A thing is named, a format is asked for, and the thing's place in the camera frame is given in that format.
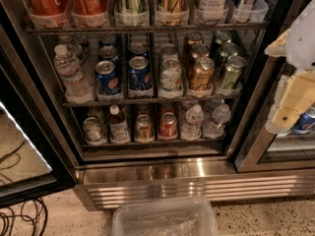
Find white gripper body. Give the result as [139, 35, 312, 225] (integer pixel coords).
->
[285, 0, 315, 70]

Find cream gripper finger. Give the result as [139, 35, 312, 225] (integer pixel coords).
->
[266, 71, 315, 134]
[264, 29, 290, 58]

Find red coke can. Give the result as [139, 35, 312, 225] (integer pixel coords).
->
[29, 0, 69, 29]
[72, 0, 107, 28]

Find pepsi can right fridge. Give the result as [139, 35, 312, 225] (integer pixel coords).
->
[292, 107, 315, 134]

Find green soda can front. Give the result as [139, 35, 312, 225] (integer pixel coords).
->
[216, 55, 246, 95]

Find blue white tall can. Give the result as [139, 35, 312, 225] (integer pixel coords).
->
[227, 0, 269, 24]

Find gold soda can front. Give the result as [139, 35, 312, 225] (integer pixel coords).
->
[188, 57, 215, 97]

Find white green soda can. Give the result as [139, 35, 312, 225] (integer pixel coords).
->
[158, 59, 183, 98]

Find gold tall can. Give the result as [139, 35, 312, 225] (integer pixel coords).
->
[156, 0, 189, 27]

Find red can bottom shelf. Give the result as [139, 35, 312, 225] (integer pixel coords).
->
[157, 112, 177, 141]

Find pepsi can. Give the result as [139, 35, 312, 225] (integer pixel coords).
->
[128, 56, 154, 91]
[94, 60, 123, 101]

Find gold can bottom shelf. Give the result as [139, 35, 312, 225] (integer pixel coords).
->
[135, 114, 154, 143]

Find green tall can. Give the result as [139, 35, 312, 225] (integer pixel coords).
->
[114, 0, 149, 27]

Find front left pepsi can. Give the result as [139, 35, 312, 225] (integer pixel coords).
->
[94, 60, 123, 101]

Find silver can bottom left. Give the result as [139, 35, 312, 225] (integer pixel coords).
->
[83, 117, 106, 146]

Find clear water bottle middle shelf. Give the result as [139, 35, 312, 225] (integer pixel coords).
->
[54, 44, 95, 103]

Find steel fridge bottom grille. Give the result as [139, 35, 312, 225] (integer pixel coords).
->
[74, 160, 315, 211]

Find open fridge glass door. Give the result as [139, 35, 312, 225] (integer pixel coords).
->
[0, 5, 75, 208]

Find water bottle bottom right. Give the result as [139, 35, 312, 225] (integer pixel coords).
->
[203, 104, 231, 139]

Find water bottle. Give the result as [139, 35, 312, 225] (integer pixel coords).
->
[203, 104, 231, 139]
[181, 104, 204, 141]

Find water bottle bottom left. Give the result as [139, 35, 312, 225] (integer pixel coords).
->
[181, 104, 204, 141]

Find clear plastic bin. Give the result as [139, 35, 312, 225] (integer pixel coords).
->
[112, 197, 220, 236]

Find brown drink bottle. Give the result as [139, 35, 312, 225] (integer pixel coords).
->
[108, 105, 130, 144]

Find top wire shelf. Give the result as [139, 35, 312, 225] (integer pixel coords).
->
[26, 23, 267, 35]

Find black cables on floor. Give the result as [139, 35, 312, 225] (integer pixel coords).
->
[0, 198, 49, 236]

